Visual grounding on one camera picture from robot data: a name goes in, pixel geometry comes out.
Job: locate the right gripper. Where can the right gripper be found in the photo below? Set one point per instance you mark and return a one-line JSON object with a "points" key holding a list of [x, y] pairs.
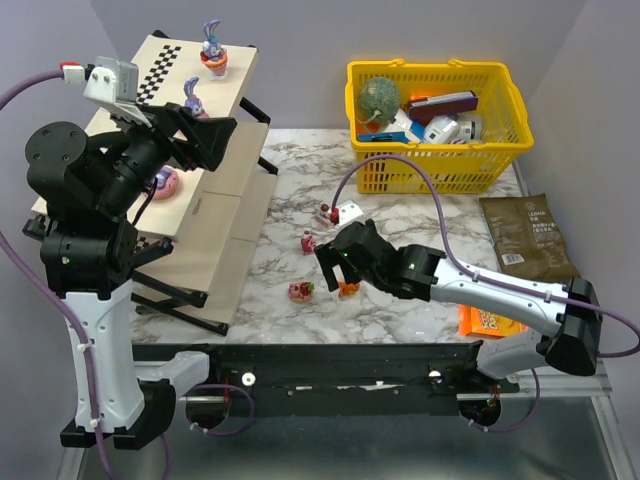
{"points": [[344, 255]]}

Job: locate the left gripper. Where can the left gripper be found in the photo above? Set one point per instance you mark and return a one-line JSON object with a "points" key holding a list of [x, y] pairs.
{"points": [[179, 132]]}

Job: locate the orange dragon toy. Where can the orange dragon toy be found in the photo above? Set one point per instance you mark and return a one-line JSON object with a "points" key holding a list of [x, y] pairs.
{"points": [[348, 290]]}

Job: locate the purple bunny pink donut toy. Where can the purple bunny pink donut toy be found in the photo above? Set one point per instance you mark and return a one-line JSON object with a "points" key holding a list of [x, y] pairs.
{"points": [[166, 184]]}

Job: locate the purple bunny cupcake toy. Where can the purple bunny cupcake toy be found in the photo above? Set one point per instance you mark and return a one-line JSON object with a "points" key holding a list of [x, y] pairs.
{"points": [[213, 56]]}

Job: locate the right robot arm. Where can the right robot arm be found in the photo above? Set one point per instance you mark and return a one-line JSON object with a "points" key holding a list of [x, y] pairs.
{"points": [[563, 329]]}

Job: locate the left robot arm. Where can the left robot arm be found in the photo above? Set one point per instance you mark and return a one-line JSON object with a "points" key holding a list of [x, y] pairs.
{"points": [[89, 183]]}

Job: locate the beige tiered shelf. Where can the beige tiered shelf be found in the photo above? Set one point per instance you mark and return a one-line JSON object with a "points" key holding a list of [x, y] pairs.
{"points": [[194, 248]]}

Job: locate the pink bear toy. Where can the pink bear toy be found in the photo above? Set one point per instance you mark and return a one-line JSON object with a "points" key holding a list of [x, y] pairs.
{"points": [[308, 243]]}

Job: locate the strawberry tart toy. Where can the strawberry tart toy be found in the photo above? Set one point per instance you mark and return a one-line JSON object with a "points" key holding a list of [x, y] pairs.
{"points": [[301, 292]]}

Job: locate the strawberry cake slice toy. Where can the strawberry cake slice toy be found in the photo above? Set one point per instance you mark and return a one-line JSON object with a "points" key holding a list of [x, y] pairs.
{"points": [[327, 216]]}

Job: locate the blue box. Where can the blue box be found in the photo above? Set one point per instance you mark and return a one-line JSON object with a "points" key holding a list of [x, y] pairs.
{"points": [[386, 136]]}

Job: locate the orange snack box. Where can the orange snack box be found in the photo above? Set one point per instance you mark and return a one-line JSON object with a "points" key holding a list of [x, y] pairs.
{"points": [[476, 322]]}

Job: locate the yellow plastic basket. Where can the yellow plastic basket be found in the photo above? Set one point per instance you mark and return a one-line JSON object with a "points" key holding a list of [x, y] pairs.
{"points": [[454, 165]]}

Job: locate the green melon ball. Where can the green melon ball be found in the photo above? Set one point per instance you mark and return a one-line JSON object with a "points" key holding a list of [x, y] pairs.
{"points": [[378, 100]]}

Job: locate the purple box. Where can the purple box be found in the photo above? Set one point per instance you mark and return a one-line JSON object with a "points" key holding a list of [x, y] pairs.
{"points": [[445, 104]]}

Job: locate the brown coffee bag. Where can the brown coffee bag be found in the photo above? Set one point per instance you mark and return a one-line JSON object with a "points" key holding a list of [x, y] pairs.
{"points": [[527, 241]]}

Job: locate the white bottle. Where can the white bottle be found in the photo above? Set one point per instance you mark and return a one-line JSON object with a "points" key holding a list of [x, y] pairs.
{"points": [[471, 126]]}

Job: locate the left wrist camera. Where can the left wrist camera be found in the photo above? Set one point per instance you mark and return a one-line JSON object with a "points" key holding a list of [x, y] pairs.
{"points": [[113, 85]]}

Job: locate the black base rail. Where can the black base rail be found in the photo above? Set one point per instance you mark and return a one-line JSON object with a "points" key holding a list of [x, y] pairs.
{"points": [[338, 380]]}

